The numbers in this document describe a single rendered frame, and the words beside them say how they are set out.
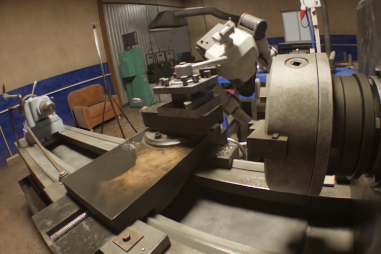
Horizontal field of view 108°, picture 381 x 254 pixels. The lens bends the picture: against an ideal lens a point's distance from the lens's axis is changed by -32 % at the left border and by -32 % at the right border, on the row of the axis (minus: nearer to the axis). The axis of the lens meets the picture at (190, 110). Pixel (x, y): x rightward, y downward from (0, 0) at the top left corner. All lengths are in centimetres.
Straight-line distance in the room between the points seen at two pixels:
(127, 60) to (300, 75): 471
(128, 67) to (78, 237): 454
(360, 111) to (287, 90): 11
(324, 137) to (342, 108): 6
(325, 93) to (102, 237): 53
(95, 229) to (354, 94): 61
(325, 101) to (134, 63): 484
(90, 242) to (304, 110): 52
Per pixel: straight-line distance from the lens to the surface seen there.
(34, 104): 153
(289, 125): 26
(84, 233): 58
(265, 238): 64
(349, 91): 32
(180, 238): 51
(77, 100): 472
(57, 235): 63
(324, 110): 26
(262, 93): 40
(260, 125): 32
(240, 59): 108
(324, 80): 28
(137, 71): 495
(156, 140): 73
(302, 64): 31
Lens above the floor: 124
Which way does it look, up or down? 17 degrees down
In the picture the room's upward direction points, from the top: 10 degrees counter-clockwise
